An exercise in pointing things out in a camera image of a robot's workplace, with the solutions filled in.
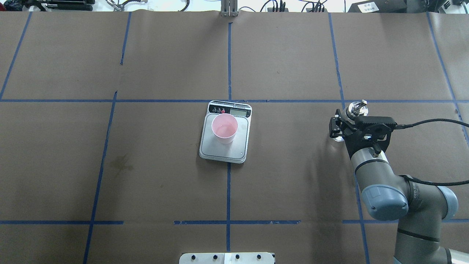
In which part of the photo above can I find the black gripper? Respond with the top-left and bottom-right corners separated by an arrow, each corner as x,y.
329,117 -> 389,158

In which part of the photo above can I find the clear glass sauce bottle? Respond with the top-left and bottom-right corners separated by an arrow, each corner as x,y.
333,100 -> 369,142

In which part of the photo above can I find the pink plastic cup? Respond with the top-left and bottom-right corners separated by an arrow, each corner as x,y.
211,113 -> 238,144

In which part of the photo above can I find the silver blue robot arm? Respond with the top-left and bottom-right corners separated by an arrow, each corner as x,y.
329,110 -> 468,264

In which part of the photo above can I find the grey digital kitchen scale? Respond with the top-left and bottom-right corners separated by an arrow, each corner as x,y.
198,100 -> 252,164

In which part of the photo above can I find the black box with white label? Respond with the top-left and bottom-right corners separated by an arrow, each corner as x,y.
347,0 -> 407,13

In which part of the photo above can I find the black gripper camera mount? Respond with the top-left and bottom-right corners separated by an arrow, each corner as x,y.
355,116 -> 397,156

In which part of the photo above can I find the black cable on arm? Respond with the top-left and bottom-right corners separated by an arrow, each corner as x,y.
394,118 -> 469,187

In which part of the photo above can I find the aluminium frame post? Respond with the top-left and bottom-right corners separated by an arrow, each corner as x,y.
221,0 -> 239,17

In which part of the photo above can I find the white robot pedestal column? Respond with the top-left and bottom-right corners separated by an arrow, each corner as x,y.
179,252 -> 276,264

